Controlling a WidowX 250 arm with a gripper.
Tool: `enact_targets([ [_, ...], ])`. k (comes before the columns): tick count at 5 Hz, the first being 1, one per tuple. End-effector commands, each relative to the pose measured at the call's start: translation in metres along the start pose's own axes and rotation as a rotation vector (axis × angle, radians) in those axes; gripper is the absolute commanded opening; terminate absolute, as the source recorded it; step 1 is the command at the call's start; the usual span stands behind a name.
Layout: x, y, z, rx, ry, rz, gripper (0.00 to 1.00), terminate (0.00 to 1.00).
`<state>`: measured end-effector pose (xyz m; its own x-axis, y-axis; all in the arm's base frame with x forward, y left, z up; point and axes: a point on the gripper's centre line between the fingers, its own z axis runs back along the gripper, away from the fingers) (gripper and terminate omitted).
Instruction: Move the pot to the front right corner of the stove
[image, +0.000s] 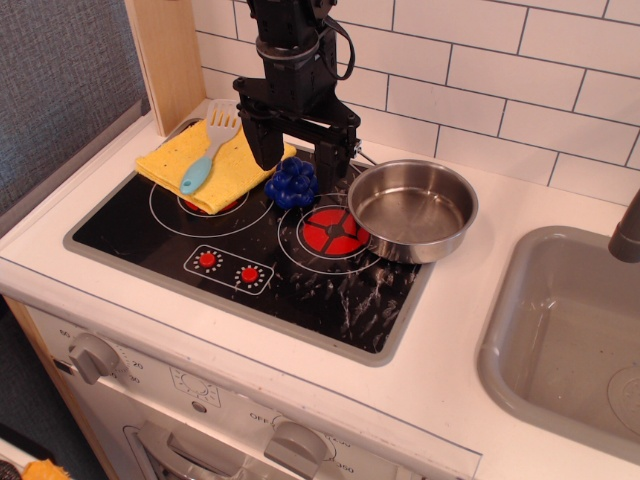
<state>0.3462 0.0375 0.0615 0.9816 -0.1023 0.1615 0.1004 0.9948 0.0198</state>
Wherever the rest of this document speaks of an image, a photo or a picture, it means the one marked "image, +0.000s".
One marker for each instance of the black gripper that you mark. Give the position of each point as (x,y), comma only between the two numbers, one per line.
(297,96)

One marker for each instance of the stainless steel pot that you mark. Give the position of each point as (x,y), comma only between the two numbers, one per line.
(414,211)

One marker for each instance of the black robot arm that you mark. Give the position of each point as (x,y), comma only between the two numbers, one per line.
(297,42)

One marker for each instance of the blue toy grapes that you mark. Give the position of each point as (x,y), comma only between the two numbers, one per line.
(294,184)

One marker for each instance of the yellow folded cloth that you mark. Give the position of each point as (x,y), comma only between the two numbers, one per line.
(234,171)

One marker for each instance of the black toy stovetop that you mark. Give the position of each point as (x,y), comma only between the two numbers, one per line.
(304,272)

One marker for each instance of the grey left oven knob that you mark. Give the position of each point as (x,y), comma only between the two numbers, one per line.
(93,357)

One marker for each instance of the grey oven knob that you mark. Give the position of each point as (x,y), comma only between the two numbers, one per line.
(296,448)
(93,357)

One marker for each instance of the grey right oven knob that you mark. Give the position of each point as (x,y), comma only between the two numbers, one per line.
(296,448)

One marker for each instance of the grey sink basin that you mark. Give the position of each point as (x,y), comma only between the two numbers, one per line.
(561,350)

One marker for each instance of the grey faucet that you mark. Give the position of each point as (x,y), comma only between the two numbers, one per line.
(624,244)

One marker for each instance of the grey spatula blue handle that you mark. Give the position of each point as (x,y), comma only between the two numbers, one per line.
(222,125)

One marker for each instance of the wooden post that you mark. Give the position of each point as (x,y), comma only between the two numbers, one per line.
(168,53)

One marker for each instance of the oven door handle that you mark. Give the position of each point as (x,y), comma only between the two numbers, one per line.
(193,455)

